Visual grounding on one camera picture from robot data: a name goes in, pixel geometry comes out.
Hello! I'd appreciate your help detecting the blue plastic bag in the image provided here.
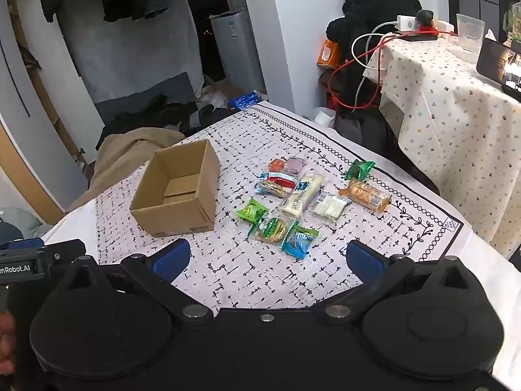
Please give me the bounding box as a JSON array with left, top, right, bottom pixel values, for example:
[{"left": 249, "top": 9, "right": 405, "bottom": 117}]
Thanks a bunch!
[{"left": 228, "top": 91, "right": 260, "bottom": 110}]

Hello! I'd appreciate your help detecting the black white patterned blanket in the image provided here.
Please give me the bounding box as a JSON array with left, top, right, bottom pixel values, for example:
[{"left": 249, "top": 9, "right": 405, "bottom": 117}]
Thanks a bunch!
[{"left": 41, "top": 101, "right": 465, "bottom": 308}]

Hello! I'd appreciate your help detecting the red cable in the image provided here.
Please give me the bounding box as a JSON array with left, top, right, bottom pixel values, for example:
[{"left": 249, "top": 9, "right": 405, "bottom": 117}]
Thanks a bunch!
[{"left": 328, "top": 28, "right": 440, "bottom": 110}]

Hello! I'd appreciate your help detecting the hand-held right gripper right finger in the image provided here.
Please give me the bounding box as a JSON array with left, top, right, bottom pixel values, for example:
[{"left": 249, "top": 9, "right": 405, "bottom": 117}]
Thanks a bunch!
[{"left": 313, "top": 239, "right": 475, "bottom": 323}]

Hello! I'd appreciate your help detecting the person's left hand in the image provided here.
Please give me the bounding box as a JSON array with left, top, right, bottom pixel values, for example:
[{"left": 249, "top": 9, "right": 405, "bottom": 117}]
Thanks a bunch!
[{"left": 0, "top": 311, "right": 17, "bottom": 373}]

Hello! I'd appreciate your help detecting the white charger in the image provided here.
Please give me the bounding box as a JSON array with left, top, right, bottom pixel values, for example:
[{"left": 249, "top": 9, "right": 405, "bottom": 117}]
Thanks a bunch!
[{"left": 397, "top": 15, "right": 420, "bottom": 33}]

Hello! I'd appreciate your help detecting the clear white snack packet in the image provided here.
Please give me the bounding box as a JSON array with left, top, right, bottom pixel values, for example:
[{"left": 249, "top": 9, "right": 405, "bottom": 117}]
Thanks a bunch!
[{"left": 311, "top": 191, "right": 353, "bottom": 223}]

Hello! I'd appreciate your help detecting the wooden door frame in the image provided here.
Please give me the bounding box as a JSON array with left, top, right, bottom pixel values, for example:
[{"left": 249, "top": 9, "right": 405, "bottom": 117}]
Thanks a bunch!
[{"left": 0, "top": 122, "right": 66, "bottom": 225}]

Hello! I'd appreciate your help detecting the black tablet screen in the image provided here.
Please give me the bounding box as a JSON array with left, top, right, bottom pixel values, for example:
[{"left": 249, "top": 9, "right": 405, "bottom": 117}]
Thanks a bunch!
[{"left": 476, "top": 37, "right": 521, "bottom": 100}]

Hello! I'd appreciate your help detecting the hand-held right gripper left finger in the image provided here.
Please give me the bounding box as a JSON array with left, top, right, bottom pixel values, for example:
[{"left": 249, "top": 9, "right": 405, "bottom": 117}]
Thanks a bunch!
[{"left": 63, "top": 239, "right": 214, "bottom": 326}]

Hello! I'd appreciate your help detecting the dark clothes pile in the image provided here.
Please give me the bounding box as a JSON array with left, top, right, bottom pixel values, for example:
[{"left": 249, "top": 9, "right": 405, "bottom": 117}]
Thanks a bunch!
[{"left": 102, "top": 95, "right": 229, "bottom": 139}]

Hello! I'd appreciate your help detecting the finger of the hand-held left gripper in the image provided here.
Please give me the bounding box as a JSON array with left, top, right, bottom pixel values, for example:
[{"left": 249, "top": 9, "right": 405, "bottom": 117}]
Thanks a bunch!
[
  {"left": 0, "top": 237, "right": 45, "bottom": 251},
  {"left": 40, "top": 241, "right": 87, "bottom": 262}
]

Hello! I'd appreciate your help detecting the clear green biscuit packet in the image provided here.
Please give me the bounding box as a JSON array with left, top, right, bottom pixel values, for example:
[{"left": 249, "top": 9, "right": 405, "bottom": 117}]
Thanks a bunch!
[{"left": 249, "top": 217, "right": 298, "bottom": 246}]

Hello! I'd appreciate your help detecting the dark green snack packet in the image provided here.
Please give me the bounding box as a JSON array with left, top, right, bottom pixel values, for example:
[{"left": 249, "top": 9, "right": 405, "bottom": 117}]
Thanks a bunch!
[{"left": 345, "top": 159, "right": 376, "bottom": 182}]

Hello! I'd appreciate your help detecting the light green snack packet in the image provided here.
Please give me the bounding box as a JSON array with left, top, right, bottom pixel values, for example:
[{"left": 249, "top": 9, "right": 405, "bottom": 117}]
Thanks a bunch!
[{"left": 237, "top": 198, "right": 270, "bottom": 224}]

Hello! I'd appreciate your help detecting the floral tablecloth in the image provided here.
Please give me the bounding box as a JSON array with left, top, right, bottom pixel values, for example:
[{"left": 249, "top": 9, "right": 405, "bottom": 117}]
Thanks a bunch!
[{"left": 362, "top": 35, "right": 521, "bottom": 259}]

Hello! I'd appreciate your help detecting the black knit clothing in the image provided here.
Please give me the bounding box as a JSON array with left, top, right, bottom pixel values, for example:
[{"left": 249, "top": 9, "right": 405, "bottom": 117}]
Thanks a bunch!
[{"left": 326, "top": 0, "right": 424, "bottom": 66}]

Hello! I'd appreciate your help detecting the clear plastic container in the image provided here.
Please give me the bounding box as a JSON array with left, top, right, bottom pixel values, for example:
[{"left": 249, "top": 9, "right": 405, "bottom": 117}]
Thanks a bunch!
[{"left": 448, "top": 13, "right": 486, "bottom": 64}]

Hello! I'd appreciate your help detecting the grey green cushion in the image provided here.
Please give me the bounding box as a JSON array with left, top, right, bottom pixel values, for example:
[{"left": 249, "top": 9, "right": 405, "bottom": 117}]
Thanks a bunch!
[{"left": 0, "top": 207, "right": 41, "bottom": 238}]

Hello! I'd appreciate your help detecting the beige coat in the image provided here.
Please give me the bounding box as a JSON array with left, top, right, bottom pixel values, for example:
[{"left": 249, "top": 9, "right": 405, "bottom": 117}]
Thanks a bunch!
[{"left": 67, "top": 127, "right": 186, "bottom": 212}]

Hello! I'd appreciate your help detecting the long white snack packet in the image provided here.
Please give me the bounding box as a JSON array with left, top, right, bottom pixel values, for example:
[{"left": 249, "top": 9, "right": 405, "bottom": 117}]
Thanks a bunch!
[{"left": 279, "top": 172, "right": 324, "bottom": 218}]

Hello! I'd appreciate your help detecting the blue snack packet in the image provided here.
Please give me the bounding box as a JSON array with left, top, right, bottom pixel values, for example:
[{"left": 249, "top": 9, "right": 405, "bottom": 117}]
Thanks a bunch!
[{"left": 281, "top": 225, "right": 319, "bottom": 260}]

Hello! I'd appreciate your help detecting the red white cracker packet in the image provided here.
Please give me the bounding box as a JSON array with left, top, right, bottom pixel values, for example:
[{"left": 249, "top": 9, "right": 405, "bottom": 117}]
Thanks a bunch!
[{"left": 256, "top": 172, "right": 300, "bottom": 197}]

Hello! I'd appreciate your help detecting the orange tissue box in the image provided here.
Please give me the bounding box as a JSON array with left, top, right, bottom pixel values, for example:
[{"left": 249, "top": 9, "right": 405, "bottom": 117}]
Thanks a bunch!
[{"left": 317, "top": 38, "right": 340, "bottom": 68}]

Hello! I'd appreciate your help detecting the white plastic bag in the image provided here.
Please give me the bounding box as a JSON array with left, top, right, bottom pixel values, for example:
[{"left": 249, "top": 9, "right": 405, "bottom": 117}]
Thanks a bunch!
[{"left": 197, "top": 87, "right": 226, "bottom": 109}]

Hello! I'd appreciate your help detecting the brown cardboard box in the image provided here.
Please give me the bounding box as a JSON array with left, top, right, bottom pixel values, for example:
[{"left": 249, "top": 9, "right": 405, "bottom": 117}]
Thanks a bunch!
[{"left": 129, "top": 138, "right": 221, "bottom": 238}]

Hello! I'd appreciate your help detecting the white cup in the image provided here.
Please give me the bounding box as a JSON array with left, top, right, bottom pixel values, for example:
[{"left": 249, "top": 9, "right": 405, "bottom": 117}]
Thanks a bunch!
[{"left": 313, "top": 107, "right": 336, "bottom": 128}]

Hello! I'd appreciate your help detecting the white cable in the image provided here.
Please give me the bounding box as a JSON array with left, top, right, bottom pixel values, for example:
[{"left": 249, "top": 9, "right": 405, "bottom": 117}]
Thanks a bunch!
[{"left": 352, "top": 22, "right": 401, "bottom": 109}]

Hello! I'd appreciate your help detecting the orange cracker packet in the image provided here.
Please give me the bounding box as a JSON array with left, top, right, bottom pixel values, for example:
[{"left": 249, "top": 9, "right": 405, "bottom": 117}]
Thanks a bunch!
[{"left": 339, "top": 178, "right": 392, "bottom": 213}]

